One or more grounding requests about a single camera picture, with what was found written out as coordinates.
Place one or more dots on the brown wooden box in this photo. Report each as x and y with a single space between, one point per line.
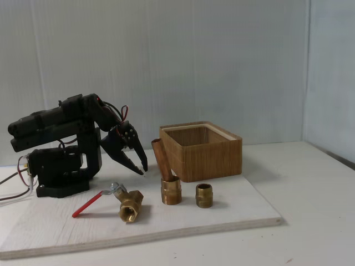
210 160

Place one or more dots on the copper pipe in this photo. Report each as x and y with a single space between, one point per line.
162 160

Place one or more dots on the tall brass pipe fitting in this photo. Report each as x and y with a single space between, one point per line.
171 194

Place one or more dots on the short brass threaded nipple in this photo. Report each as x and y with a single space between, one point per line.
203 196

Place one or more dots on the white wooden board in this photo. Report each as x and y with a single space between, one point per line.
235 205

